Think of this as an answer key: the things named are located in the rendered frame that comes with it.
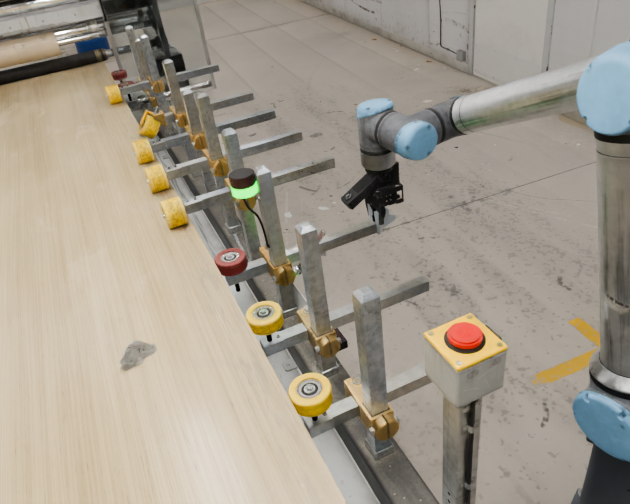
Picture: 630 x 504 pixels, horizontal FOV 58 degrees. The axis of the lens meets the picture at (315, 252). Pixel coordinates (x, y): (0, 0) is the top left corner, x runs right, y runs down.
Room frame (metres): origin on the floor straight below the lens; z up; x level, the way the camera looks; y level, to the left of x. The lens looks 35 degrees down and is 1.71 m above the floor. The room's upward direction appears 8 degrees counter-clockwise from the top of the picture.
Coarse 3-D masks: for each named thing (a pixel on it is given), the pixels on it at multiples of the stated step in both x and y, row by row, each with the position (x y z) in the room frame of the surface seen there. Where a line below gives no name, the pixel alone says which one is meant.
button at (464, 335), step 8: (456, 328) 0.49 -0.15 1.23; (464, 328) 0.49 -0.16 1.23; (472, 328) 0.48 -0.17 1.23; (448, 336) 0.48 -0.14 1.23; (456, 336) 0.48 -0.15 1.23; (464, 336) 0.47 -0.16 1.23; (472, 336) 0.47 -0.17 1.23; (480, 336) 0.47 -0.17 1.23; (456, 344) 0.47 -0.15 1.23; (464, 344) 0.46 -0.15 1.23; (472, 344) 0.46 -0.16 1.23
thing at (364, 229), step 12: (348, 228) 1.32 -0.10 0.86; (360, 228) 1.31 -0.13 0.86; (372, 228) 1.32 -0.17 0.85; (324, 240) 1.28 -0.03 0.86; (336, 240) 1.28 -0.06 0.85; (348, 240) 1.29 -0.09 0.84; (288, 252) 1.24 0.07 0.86; (252, 264) 1.21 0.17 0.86; (264, 264) 1.21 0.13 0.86; (228, 276) 1.18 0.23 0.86; (240, 276) 1.18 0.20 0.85; (252, 276) 1.20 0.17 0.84
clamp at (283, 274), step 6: (264, 246) 1.27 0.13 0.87; (264, 252) 1.25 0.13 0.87; (264, 258) 1.23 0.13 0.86; (270, 264) 1.19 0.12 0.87; (282, 264) 1.18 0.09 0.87; (288, 264) 1.18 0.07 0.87; (270, 270) 1.19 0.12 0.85; (276, 270) 1.17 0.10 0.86; (282, 270) 1.16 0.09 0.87; (288, 270) 1.16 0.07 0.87; (276, 276) 1.15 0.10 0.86; (282, 276) 1.15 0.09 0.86; (288, 276) 1.16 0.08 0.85; (294, 276) 1.16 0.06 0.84; (276, 282) 1.16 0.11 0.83; (282, 282) 1.15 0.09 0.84; (288, 282) 1.15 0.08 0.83
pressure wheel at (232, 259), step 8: (232, 248) 1.23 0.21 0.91; (216, 256) 1.21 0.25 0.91; (224, 256) 1.20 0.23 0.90; (232, 256) 1.20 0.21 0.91; (240, 256) 1.19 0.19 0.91; (216, 264) 1.17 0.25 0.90; (224, 264) 1.16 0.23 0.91; (232, 264) 1.16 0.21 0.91; (240, 264) 1.17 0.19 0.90; (224, 272) 1.16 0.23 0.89; (232, 272) 1.16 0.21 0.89; (240, 272) 1.16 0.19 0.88
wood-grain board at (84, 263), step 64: (0, 128) 2.47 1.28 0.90; (64, 128) 2.34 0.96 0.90; (128, 128) 2.23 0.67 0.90; (0, 192) 1.80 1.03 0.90; (64, 192) 1.73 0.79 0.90; (128, 192) 1.66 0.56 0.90; (0, 256) 1.37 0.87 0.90; (64, 256) 1.32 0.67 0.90; (128, 256) 1.28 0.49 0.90; (192, 256) 1.23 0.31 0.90; (0, 320) 1.08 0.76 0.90; (64, 320) 1.04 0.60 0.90; (128, 320) 1.01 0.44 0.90; (192, 320) 0.98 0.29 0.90; (0, 384) 0.86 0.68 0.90; (64, 384) 0.84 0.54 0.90; (128, 384) 0.81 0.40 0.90; (192, 384) 0.78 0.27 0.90; (256, 384) 0.76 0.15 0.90; (0, 448) 0.70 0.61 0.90; (64, 448) 0.68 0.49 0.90; (128, 448) 0.65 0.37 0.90; (192, 448) 0.64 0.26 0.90; (256, 448) 0.62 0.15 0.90
